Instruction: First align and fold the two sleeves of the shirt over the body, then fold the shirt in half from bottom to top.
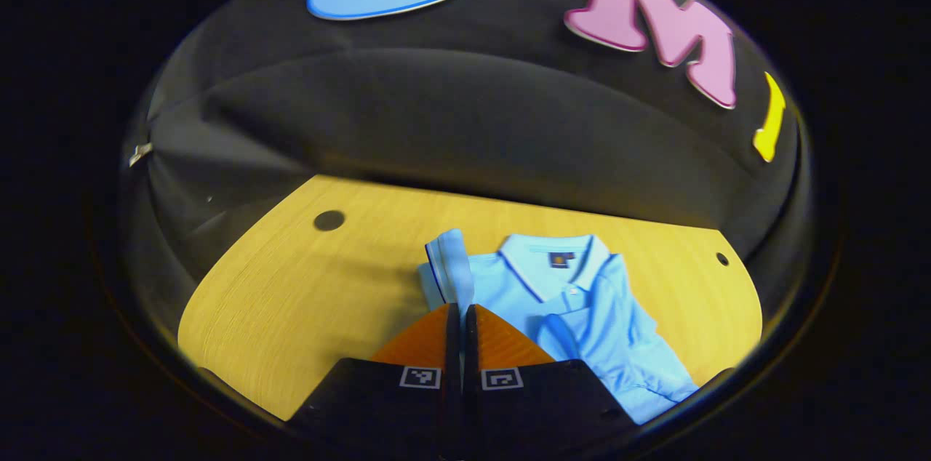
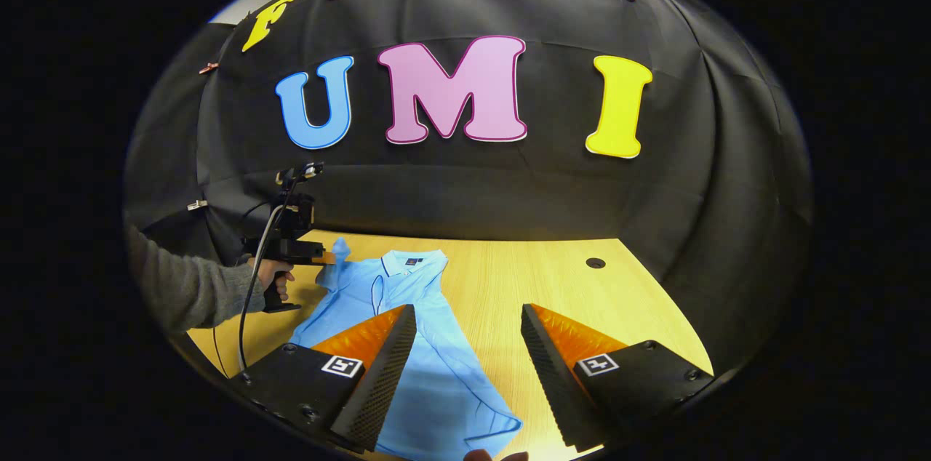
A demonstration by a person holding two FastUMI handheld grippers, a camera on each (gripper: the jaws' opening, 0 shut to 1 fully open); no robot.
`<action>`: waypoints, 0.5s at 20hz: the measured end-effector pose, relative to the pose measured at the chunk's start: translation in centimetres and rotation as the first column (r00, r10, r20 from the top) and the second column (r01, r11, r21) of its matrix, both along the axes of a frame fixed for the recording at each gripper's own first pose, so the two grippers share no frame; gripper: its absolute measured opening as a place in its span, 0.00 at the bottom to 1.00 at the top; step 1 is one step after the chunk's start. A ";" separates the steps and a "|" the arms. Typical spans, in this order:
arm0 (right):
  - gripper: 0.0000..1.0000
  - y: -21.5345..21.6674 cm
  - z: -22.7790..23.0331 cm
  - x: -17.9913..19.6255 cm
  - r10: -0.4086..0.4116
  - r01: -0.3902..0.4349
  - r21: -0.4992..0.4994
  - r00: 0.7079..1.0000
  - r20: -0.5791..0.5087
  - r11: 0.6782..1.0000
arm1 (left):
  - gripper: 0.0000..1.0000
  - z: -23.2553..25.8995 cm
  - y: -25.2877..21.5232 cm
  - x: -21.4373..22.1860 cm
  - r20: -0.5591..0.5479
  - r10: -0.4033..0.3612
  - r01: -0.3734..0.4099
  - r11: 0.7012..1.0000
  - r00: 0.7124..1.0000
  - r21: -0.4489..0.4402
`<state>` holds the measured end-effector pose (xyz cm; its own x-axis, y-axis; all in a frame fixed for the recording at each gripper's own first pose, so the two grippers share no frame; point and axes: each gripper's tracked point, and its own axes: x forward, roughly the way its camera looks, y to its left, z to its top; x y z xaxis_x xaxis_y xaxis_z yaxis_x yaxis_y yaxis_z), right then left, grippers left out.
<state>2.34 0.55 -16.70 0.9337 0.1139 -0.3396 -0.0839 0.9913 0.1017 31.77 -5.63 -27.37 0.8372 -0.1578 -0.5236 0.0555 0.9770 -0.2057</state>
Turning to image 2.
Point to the pink cloth clip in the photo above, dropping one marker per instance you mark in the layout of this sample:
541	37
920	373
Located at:
209	68

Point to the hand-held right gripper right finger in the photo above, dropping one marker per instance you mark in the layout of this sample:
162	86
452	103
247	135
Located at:
553	385

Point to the black backdrop cloth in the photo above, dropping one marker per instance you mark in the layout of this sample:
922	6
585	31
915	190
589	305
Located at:
509	192

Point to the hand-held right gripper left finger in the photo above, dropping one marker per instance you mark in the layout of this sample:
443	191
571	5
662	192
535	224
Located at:
385	381

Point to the silver cloth clip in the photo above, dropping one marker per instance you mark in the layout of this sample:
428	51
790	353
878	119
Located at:
196	205

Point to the light blue T-shirt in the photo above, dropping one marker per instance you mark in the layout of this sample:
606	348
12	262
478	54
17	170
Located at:
429	374

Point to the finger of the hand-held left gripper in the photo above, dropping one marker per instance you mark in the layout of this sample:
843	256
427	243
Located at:
324	257

